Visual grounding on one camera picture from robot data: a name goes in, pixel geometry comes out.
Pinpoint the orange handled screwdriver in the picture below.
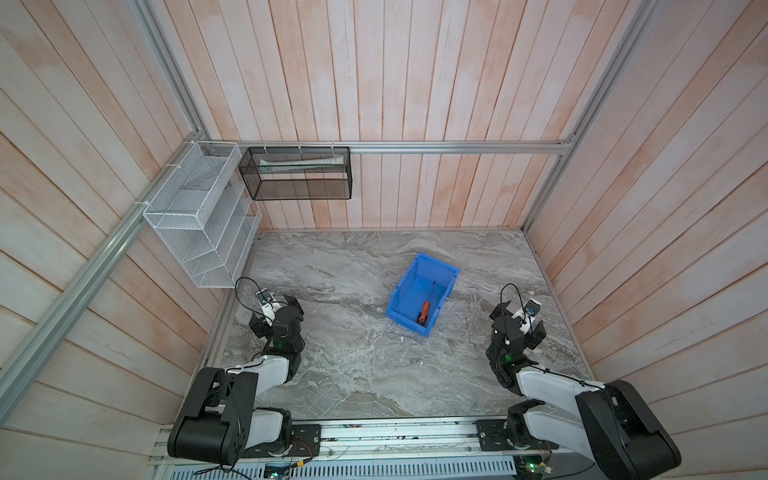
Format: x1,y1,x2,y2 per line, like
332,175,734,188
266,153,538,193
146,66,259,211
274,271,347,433
417,282,436,326

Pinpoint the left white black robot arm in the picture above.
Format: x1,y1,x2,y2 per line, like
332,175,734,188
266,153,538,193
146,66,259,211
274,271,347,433
167,295,305,466

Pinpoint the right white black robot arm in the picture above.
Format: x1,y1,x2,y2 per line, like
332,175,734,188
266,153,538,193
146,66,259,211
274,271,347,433
486,299,682,479

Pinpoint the blue plastic bin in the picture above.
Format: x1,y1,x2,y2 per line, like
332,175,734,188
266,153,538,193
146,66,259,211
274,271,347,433
386,253,460,338

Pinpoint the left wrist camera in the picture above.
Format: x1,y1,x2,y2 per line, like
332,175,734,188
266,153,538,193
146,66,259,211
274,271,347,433
256,289,281,321

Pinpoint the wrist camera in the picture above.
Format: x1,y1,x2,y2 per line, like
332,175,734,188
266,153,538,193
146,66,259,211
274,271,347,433
520,298,542,334
256,289,281,321

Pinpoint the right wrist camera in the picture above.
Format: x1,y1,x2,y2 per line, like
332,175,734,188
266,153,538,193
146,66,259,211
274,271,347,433
520,298,542,334

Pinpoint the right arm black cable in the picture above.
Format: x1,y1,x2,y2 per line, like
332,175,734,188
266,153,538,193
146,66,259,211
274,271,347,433
499,282,529,313

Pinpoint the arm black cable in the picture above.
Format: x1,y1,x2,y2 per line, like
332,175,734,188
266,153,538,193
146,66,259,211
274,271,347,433
233,276,268,319
499,282,529,313

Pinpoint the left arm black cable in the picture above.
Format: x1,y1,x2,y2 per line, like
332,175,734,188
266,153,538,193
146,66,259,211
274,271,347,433
233,276,268,319

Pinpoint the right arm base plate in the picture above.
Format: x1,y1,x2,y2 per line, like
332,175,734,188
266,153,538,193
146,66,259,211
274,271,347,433
474,419,515,452

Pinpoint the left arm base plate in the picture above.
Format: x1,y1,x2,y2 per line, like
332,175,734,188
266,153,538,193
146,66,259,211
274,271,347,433
287,423,322,459

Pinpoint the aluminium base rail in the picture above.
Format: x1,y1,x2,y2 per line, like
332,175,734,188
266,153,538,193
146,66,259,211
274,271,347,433
142,416,557,479

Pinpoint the white wire mesh shelf rack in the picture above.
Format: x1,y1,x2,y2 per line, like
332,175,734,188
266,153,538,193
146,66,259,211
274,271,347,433
143,141,261,289

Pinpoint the black wire mesh basket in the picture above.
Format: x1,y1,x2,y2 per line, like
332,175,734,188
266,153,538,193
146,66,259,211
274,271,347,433
238,146,353,202

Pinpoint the aluminium frame rail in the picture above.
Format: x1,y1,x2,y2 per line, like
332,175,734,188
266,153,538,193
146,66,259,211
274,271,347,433
0,0,661,421

